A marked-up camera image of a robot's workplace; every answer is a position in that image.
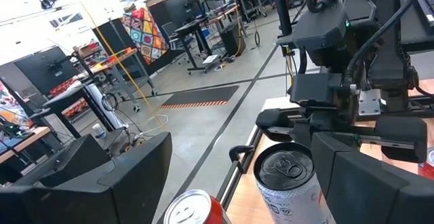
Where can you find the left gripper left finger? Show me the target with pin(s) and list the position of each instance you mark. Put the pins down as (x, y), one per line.
(112, 197)

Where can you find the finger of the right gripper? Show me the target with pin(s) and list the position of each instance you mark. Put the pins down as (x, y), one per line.
(403, 135)
(278, 124)

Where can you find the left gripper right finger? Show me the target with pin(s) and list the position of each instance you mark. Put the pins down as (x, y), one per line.
(373, 200)

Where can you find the white Celsius Peach Vibe can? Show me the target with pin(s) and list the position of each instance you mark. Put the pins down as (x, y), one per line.
(288, 190)

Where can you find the red Fanta strawberry can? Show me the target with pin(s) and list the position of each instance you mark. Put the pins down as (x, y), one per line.
(193, 210)
(428, 169)

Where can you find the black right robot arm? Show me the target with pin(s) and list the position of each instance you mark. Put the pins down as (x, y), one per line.
(318, 30)

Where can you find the black clamp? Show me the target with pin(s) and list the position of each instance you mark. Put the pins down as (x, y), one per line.
(237, 152)

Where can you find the black box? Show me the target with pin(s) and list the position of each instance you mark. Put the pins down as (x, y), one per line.
(74, 159)

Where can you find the white plastic bottle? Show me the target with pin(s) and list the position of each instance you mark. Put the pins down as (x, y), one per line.
(99, 132)

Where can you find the black mat with orange stripes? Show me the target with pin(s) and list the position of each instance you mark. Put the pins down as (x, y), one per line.
(203, 96)

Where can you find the black waste bin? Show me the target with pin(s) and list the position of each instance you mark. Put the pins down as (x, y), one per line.
(233, 40)

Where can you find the black pole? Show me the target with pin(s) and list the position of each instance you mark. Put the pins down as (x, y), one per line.
(279, 6)

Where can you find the black standing desk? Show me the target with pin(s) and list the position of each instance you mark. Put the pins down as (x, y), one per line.
(193, 25)

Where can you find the backlit keyboard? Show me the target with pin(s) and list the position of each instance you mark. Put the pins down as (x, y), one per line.
(428, 6)

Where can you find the floral print panel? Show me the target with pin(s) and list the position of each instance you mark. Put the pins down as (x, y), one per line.
(10, 105)

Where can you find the wheeled wooden top table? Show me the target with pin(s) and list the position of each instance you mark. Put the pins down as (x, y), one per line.
(112, 59)

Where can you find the grey office chair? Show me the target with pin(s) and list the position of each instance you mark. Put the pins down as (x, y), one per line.
(173, 34)

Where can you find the black monitor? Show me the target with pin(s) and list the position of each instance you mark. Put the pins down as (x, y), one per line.
(44, 71)

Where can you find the colourful patchwork quilt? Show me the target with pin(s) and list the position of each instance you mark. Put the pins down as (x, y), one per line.
(146, 37)

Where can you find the silver metal bracket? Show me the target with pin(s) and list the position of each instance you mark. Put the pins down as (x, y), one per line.
(369, 103)

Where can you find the wooden shelf with black frame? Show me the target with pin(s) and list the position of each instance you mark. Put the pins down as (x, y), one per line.
(244, 203)

